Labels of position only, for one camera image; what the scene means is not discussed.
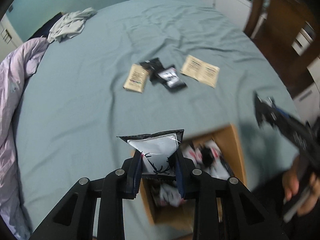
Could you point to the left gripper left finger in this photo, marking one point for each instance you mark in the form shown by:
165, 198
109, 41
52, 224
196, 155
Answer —
133, 170

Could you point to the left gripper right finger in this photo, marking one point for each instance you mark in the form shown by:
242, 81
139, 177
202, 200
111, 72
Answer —
184, 176

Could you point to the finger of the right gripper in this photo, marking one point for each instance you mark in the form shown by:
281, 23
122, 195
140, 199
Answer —
268, 112

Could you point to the white deer snack packet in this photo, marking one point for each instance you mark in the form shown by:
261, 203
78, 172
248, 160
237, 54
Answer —
156, 150

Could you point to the person right hand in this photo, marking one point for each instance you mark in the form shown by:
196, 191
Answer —
301, 188

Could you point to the snack packet in box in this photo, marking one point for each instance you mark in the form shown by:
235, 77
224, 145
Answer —
207, 157

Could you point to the brown cardboard box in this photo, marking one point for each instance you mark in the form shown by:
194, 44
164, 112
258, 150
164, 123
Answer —
182, 217

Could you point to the beige packet right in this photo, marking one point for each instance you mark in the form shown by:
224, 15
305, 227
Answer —
200, 71

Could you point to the beige packet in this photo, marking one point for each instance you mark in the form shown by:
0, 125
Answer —
200, 71
136, 79

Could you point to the beige packet left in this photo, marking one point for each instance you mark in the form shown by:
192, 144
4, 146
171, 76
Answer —
136, 79

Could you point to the wooden chair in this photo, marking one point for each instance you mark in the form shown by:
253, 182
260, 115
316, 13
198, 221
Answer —
273, 26

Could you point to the black white packet on bed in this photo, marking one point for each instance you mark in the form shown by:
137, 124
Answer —
169, 78

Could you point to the black snack packet on bed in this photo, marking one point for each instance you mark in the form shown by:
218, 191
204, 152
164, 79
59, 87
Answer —
153, 66

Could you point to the teal bed sheet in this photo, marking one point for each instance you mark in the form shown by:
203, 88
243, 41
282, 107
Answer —
75, 109

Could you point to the lilac duvet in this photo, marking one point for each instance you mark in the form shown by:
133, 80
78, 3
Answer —
18, 66

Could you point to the grey crumpled garment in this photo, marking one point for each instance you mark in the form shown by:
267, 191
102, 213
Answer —
70, 25

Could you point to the white door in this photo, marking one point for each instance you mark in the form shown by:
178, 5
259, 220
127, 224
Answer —
9, 39

